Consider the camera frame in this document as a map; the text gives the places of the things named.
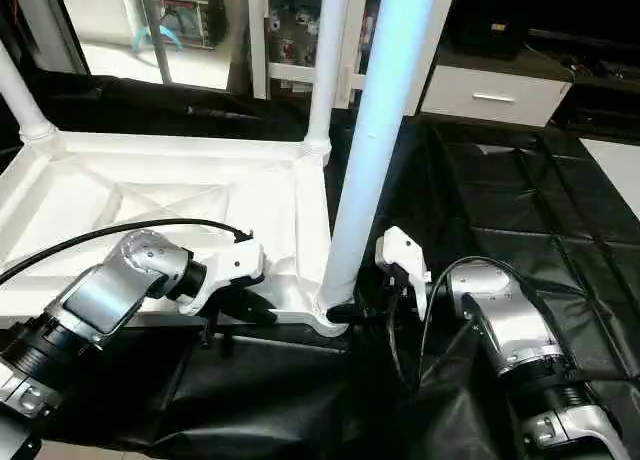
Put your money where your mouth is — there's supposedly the white plastic table leg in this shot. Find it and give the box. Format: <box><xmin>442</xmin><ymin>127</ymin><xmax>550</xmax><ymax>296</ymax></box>
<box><xmin>317</xmin><ymin>0</ymin><xmax>441</xmax><ymax>317</ymax></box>
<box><xmin>0</xmin><ymin>40</ymin><xmax>60</xmax><ymax>147</ymax></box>
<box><xmin>302</xmin><ymin>0</ymin><xmax>352</xmax><ymax>163</ymax></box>

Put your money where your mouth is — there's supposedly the black work mat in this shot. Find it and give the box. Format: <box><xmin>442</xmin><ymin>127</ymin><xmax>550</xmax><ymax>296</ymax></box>
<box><xmin>0</xmin><ymin>72</ymin><xmax>640</xmax><ymax>460</ymax></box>

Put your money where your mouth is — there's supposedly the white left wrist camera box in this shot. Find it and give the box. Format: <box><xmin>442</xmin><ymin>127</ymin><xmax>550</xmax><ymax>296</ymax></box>
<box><xmin>180</xmin><ymin>235</ymin><xmax>268</xmax><ymax>317</ymax></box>

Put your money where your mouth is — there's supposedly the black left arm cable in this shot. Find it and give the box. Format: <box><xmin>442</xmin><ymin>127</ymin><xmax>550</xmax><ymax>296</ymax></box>
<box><xmin>0</xmin><ymin>218</ymin><xmax>255</xmax><ymax>287</ymax></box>

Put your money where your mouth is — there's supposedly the blue grey floor appliance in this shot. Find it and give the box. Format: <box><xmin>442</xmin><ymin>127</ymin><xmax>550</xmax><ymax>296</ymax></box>
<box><xmin>140</xmin><ymin>0</ymin><xmax>227</xmax><ymax>53</ymax></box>

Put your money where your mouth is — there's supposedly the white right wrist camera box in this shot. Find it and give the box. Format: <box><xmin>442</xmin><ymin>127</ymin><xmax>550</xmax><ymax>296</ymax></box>
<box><xmin>374</xmin><ymin>226</ymin><xmax>434</xmax><ymax>321</ymax></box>

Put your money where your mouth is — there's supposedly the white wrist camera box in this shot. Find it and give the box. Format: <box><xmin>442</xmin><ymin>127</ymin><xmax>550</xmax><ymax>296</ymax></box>
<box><xmin>374</xmin><ymin>226</ymin><xmax>434</xmax><ymax>321</ymax></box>
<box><xmin>180</xmin><ymin>235</ymin><xmax>268</xmax><ymax>317</ymax></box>

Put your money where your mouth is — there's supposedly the white drawer unit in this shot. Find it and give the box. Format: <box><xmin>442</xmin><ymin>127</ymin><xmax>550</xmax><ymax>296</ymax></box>
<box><xmin>420</xmin><ymin>65</ymin><xmax>574</xmax><ymax>129</ymax></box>

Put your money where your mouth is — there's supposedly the white glass-door cabinet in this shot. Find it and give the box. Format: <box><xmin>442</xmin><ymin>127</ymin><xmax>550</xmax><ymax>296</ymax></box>
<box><xmin>245</xmin><ymin>0</ymin><xmax>461</xmax><ymax>116</ymax></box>

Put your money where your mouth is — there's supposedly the white plastic table top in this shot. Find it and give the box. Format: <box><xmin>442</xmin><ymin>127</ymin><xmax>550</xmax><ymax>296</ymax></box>
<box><xmin>0</xmin><ymin>128</ymin><xmax>353</xmax><ymax>338</ymax></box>

